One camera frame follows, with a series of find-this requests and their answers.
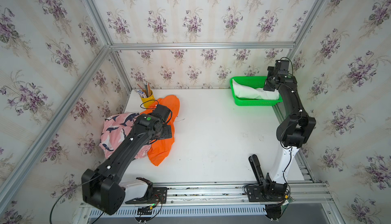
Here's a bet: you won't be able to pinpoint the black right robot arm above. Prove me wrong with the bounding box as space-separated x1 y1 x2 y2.
264 61 316 184

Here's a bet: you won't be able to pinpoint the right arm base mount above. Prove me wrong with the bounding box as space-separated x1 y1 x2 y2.
244 154 289 203

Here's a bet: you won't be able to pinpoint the pink shark print garment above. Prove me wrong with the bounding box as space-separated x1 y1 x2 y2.
99 113 139 159

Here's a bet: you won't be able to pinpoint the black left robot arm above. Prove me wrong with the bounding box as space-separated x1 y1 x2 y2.
81 104 173 215

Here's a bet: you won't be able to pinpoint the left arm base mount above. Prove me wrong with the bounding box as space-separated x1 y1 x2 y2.
121 177 168 204

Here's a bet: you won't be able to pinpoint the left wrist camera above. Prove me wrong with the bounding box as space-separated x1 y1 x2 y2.
151 104 173 124

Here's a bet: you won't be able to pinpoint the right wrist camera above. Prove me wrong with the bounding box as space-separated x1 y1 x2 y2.
274 60 291 76

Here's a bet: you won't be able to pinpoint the green plastic basket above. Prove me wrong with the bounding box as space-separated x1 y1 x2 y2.
230 76 283 107

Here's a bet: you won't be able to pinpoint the yellow pencil cup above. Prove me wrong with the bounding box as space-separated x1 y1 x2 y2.
141 91 156 109

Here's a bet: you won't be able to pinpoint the white shorts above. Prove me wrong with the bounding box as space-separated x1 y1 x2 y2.
232 79 280 100

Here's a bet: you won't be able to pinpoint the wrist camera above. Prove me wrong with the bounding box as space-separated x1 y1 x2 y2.
274 60 291 76
151 104 173 124

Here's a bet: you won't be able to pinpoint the orange cloth garment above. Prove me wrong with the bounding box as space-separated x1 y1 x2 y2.
141 95 180 166

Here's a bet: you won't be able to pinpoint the colored pencils bundle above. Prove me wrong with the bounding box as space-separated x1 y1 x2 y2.
136 81 152 98

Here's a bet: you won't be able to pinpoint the aluminium rail frame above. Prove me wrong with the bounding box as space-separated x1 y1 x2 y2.
74 181 344 224

